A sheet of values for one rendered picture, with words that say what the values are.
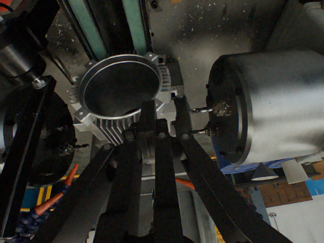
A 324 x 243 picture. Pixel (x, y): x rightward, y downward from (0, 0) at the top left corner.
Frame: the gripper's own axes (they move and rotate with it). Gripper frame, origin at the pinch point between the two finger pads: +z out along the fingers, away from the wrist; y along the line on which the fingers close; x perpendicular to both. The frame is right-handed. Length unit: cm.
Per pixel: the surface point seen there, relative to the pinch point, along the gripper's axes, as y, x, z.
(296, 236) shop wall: 304, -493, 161
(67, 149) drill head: -24.2, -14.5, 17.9
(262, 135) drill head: 17.4, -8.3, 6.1
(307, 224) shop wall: 346, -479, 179
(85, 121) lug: -11.5, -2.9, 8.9
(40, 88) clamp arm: -19.2, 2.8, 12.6
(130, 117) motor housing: -3.8, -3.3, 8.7
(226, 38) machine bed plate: 23.3, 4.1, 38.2
